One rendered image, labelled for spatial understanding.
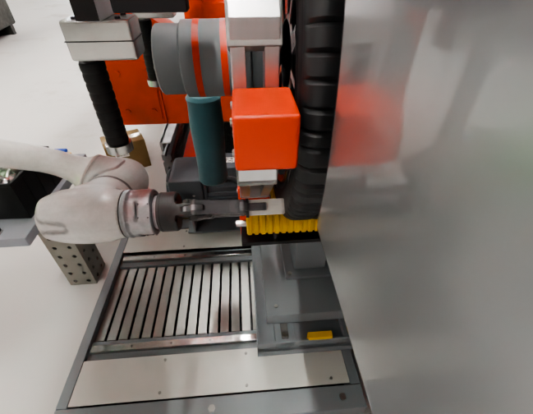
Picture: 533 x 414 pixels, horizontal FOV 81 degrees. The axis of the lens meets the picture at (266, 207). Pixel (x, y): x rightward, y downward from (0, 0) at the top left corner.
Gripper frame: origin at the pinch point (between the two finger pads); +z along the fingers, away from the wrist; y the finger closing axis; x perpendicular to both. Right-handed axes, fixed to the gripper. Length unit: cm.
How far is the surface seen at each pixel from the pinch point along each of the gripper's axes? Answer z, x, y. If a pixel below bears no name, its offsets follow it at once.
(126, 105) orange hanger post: -44, 42, -48
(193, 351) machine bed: -22, -40, -41
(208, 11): -28, 180, -184
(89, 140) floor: -110, 66, -157
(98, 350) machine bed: -51, -38, -41
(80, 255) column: -64, -9, -57
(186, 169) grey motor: -25, 20, -52
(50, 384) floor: -66, -47, -43
